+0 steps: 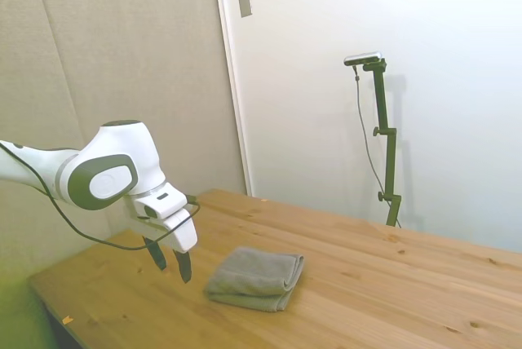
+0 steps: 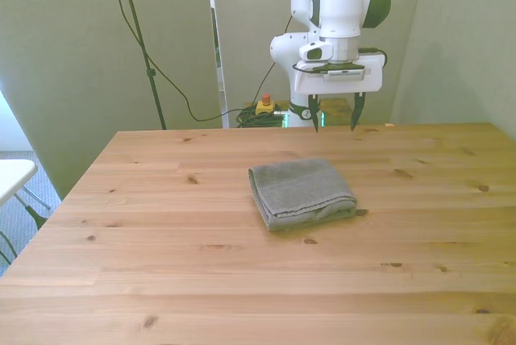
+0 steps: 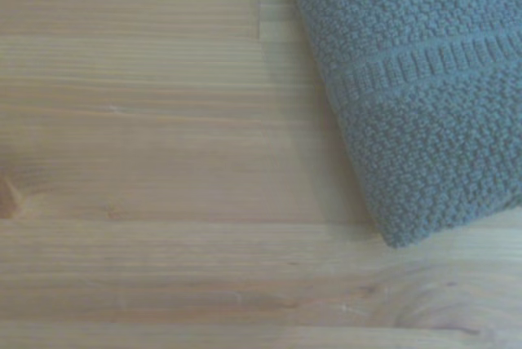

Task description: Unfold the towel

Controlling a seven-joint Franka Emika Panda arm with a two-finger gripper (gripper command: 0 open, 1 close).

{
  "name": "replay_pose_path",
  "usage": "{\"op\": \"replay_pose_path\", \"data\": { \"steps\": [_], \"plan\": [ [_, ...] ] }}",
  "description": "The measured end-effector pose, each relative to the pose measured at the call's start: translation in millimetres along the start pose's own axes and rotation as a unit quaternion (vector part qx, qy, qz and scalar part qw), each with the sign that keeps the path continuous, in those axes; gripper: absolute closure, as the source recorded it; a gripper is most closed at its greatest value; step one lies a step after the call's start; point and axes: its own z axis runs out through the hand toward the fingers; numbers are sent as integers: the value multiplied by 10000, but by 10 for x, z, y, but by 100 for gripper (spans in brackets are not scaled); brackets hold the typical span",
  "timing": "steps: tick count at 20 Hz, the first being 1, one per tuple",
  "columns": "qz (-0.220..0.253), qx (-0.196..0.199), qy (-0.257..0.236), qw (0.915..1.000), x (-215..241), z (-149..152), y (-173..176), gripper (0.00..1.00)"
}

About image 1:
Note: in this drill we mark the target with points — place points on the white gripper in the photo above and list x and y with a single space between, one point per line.
183 232

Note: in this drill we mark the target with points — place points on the grey towel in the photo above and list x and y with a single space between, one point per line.
255 277

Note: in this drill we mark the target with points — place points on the small orange tape scrap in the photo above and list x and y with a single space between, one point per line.
67 319

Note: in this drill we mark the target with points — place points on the white door trim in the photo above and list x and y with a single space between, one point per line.
232 80

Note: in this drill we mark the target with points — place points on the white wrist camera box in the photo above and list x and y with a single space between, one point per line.
163 204

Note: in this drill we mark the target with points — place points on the dark green camera stand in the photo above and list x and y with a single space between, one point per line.
387 149

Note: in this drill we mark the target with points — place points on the grey wall plate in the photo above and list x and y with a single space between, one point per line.
244 2

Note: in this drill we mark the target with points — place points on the silver camera on stand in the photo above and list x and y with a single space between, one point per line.
363 58

